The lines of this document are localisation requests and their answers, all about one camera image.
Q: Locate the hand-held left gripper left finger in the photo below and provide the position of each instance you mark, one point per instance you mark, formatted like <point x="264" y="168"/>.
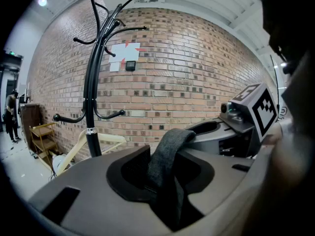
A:
<point x="133" y="174"/>

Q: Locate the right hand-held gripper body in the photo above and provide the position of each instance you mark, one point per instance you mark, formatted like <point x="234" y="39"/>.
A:
<point x="246" y="124"/>

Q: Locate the black vertical pole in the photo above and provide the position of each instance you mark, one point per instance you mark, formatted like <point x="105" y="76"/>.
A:
<point x="89" y="102"/>

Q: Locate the black garment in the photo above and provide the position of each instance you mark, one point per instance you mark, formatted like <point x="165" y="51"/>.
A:
<point x="167" y="161"/>

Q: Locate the white round appliance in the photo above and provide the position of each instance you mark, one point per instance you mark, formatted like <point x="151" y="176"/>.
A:
<point x="59" y="163"/>

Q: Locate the black wall device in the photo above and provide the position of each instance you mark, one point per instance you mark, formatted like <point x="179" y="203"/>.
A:
<point x="130" y="65"/>

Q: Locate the white paper sheets on wall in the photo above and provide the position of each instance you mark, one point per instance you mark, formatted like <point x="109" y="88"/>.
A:
<point x="128" y="51"/>

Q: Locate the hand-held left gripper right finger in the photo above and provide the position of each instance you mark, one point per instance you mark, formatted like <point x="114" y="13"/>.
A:
<point x="198" y="176"/>

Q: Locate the person's body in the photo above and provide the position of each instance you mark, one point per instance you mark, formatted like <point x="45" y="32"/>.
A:
<point x="295" y="156"/>

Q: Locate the beige wooden hanger frame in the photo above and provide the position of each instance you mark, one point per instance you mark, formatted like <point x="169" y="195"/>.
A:
<point x="73" y="151"/>

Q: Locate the round ceiling light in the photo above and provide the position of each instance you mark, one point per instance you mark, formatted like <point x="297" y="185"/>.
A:
<point x="42" y="1"/>

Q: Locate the brown wooden cabinet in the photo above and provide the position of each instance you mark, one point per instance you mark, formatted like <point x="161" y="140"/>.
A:
<point x="30" y="119"/>

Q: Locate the yellow wooden shelf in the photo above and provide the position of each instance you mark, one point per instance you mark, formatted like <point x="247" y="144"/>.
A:
<point x="44" y="141"/>

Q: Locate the green exit sign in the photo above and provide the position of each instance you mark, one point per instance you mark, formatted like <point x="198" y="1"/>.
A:
<point x="11" y="53"/>

